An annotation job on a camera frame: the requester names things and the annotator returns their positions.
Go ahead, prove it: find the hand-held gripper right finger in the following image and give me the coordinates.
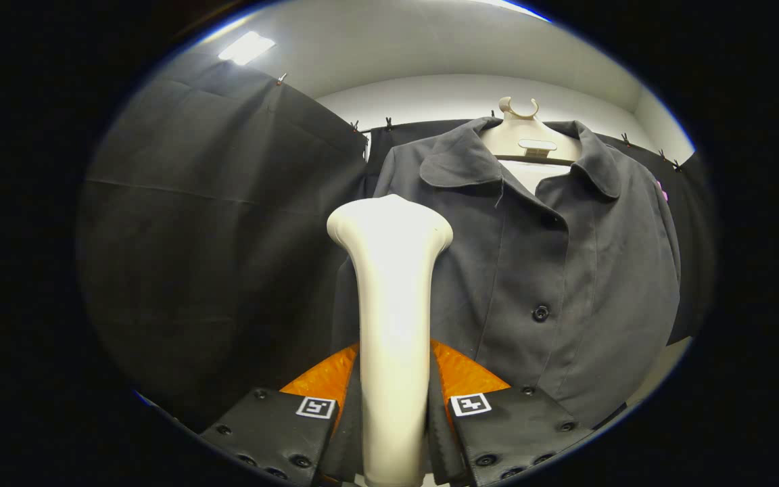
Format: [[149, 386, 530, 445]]
[[428, 338, 593, 486]]

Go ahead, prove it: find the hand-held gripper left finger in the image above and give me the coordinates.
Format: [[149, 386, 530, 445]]
[[199, 342, 363, 486]]

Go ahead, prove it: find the dark grey button shirt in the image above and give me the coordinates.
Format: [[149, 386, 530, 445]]
[[332, 116, 682, 430]]

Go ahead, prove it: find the cream plastic clothes hanger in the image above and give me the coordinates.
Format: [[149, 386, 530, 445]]
[[479, 97, 583, 193]]

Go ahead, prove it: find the black backdrop cloth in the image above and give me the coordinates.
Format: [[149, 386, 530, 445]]
[[77, 53, 718, 434]]

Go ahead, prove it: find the row of black clips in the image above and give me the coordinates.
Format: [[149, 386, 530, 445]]
[[276, 72, 684, 171]]

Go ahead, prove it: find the narrow ceiling light panel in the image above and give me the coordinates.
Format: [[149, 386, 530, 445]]
[[217, 30, 277, 66]]

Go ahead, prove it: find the rectangular ceiling light panel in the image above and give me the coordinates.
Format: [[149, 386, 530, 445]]
[[491, 0, 552, 21]]

